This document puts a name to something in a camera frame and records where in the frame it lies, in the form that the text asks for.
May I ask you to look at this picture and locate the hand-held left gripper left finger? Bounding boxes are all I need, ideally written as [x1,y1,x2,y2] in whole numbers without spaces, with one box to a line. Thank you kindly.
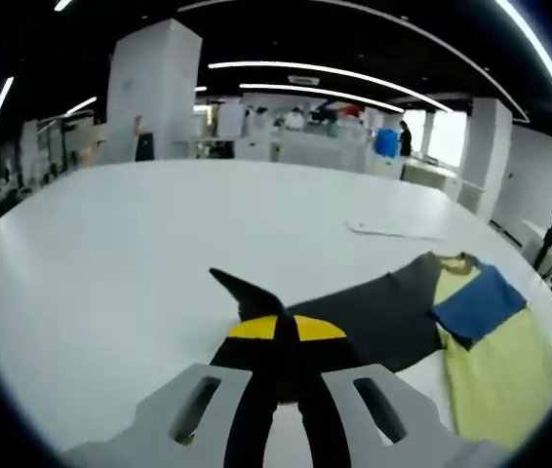
[60,314,290,468]

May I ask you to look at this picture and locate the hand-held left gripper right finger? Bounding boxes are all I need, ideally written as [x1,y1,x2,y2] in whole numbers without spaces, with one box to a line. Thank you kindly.
[285,314,496,468]

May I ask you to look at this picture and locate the yellow colour-block garment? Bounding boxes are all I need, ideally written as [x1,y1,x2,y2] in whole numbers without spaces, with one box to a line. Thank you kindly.
[209,251,552,449]

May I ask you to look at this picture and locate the white template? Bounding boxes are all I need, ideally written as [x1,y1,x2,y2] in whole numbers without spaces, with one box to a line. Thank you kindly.
[345,219,448,242]

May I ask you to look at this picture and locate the white counter cabinets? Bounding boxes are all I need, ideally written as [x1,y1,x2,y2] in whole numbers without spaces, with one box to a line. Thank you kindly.
[236,131,453,189]

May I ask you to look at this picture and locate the blue barrel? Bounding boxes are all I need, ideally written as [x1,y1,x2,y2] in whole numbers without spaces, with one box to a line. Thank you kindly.
[375,127,400,158]

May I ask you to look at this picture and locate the black orange-topped stand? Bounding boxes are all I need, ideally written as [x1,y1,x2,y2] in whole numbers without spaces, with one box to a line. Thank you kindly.
[134,115,156,163]

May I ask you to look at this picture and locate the red blue background banner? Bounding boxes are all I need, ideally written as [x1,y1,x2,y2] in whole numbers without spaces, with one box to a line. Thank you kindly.
[312,99,361,124]

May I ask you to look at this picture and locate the white square pillar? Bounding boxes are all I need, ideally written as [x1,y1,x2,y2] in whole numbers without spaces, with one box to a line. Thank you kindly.
[458,97,515,216]
[104,18,203,165]

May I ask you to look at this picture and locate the long curved ceiling light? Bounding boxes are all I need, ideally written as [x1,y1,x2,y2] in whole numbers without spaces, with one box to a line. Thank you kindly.
[239,82,405,114]
[207,60,453,113]

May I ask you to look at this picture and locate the bright ceiling light strip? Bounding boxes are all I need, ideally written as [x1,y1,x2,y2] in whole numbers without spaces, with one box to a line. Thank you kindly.
[494,0,552,107]

